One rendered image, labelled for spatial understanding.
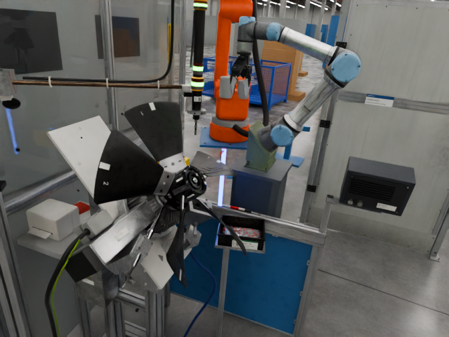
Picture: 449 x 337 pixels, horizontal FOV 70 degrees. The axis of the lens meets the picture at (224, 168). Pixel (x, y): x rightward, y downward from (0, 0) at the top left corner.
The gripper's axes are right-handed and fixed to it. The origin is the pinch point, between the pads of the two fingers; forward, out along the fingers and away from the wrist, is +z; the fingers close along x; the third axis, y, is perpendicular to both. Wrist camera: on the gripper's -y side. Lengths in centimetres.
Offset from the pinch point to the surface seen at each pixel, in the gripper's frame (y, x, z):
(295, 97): 719, 64, 134
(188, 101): -54, 2, -6
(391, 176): -20, -74, 20
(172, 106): -43.1, 13.8, 0.0
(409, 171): -15, -81, 18
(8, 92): -87, 46, -8
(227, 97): 299, 110, 68
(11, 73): -83, 47, -13
